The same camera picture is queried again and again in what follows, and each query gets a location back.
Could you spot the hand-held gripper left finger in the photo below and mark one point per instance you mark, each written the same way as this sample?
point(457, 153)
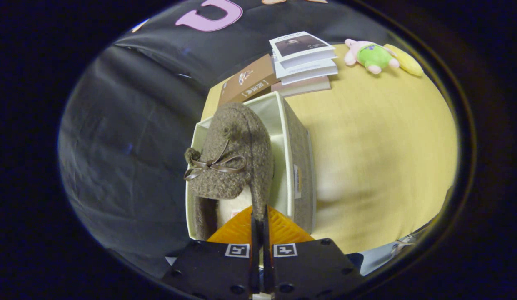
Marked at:
point(254, 258)

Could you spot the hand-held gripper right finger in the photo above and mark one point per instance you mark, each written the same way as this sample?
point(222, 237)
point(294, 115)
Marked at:
point(268, 258)

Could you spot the grey fabric storage box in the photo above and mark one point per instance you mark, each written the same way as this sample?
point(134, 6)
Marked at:
point(302, 158)

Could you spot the brown fuzzy slipper shoe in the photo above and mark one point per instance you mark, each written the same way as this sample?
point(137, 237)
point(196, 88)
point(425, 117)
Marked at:
point(241, 137)

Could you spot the black backdrop cloth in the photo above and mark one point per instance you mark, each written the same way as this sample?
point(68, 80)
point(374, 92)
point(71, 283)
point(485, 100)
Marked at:
point(133, 146)

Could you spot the pale pink book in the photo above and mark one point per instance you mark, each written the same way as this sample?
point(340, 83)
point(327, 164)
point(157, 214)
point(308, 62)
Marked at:
point(304, 86)

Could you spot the brown cover book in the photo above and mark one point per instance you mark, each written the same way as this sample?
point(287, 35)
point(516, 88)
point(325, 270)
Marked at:
point(250, 81)

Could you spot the white portrait cover book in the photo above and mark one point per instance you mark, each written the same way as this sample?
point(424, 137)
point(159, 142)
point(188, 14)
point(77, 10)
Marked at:
point(300, 45)

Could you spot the green and pink plush toy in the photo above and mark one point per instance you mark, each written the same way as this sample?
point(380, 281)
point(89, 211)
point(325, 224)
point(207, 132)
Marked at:
point(373, 56)

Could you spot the yellow plush toy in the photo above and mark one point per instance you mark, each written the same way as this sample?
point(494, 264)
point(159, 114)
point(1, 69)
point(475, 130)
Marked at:
point(408, 62)

